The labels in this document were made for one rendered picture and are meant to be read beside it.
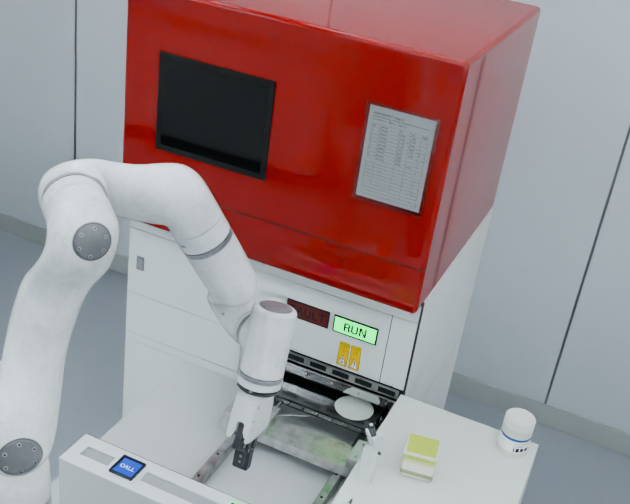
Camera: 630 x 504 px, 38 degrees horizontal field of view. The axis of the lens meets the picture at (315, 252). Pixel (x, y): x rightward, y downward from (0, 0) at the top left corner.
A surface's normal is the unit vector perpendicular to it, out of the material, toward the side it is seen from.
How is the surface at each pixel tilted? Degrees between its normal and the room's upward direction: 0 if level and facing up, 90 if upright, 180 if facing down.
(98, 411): 0
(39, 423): 65
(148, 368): 90
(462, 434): 0
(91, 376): 0
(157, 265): 90
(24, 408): 60
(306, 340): 90
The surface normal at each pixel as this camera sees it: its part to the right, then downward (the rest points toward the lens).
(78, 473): -0.40, 0.38
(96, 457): 0.13, -0.88
